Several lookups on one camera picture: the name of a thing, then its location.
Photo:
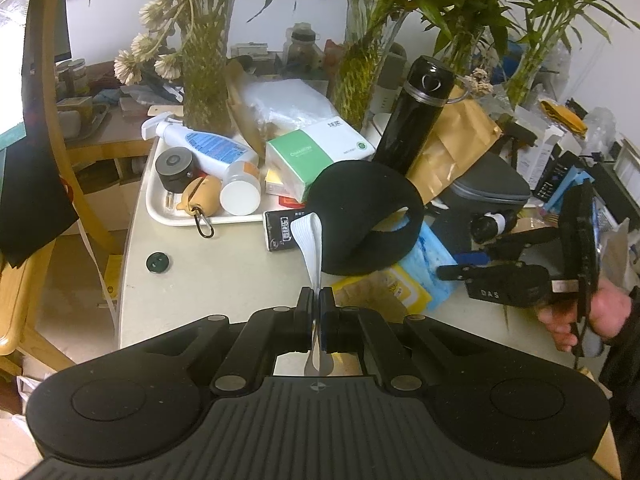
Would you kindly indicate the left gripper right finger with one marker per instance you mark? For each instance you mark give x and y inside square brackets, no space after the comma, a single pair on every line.
[385,349]

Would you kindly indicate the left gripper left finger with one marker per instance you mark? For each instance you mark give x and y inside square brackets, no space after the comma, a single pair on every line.
[251,348]

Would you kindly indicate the yellow wipes pack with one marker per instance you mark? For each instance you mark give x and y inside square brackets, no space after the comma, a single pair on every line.
[391,292]

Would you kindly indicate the blue face mask pack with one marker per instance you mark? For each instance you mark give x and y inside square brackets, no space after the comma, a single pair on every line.
[421,263]

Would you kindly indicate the person's right hand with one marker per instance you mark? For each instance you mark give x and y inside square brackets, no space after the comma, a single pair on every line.
[610,309]

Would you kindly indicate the grey zippered hard case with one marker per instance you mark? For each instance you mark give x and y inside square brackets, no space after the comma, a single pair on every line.
[489,185]

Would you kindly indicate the white product box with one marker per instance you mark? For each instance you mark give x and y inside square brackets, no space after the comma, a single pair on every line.
[533,159]

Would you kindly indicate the black product box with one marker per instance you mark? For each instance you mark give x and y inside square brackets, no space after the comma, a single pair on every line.
[555,172]

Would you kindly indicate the black small device box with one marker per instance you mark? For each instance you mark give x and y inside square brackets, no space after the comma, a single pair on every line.
[277,228]

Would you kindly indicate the small black round cap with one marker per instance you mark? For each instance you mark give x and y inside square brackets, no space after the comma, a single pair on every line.
[157,262]

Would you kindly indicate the brown paper bag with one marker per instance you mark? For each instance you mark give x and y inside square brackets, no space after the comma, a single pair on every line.
[462,133]

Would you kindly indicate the white pill bottle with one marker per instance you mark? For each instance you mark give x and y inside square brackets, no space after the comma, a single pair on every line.
[241,191]

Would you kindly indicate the green white tissue box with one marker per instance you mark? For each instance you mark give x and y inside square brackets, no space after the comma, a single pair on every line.
[299,156]

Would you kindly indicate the white plastic tray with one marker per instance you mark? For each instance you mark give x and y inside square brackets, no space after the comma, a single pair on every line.
[162,205]

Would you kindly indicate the black thermos bottle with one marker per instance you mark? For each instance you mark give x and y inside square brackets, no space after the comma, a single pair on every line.
[422,98]

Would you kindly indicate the round black speaker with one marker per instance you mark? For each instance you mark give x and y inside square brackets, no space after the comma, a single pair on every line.
[176,168]

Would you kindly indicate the white spray bottle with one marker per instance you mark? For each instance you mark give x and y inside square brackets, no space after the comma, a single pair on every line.
[214,152]

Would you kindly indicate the glass vase with bamboo right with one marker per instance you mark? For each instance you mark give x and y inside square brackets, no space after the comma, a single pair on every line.
[532,58]

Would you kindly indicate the glass vase with bamboo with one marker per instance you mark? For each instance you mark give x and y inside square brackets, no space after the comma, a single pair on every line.
[370,30]
[204,44]
[532,58]

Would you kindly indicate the wooden chair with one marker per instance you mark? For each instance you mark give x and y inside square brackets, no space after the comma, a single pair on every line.
[21,287]

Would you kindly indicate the glass vase with bamboo middle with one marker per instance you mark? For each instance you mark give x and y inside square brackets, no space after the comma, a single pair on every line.
[370,30]

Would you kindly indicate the glass vase with bamboo left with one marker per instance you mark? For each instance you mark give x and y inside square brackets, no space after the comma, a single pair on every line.
[204,44]

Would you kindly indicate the tan silicone keychain pouch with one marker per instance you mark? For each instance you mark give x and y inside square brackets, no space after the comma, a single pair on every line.
[201,200]

